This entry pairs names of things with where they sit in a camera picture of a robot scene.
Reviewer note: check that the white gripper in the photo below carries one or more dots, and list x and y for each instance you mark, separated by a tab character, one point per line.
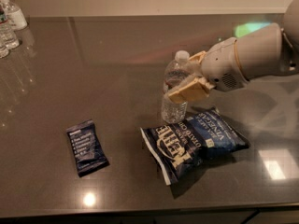
220	63

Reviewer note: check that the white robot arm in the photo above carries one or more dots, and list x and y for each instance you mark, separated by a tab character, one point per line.
269	51

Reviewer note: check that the blue kettle chip bag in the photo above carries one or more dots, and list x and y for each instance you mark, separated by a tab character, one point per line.
179	147

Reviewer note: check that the white hand sanitizer pump bottle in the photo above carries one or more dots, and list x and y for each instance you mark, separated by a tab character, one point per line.
14	15

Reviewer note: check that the clear water bottle at left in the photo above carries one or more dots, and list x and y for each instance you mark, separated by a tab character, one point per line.
6	33

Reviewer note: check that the clear bottle at left edge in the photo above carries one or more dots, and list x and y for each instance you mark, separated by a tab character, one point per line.
3	49

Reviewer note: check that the dark blue snack bar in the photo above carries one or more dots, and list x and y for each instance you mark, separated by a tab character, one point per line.
87	151

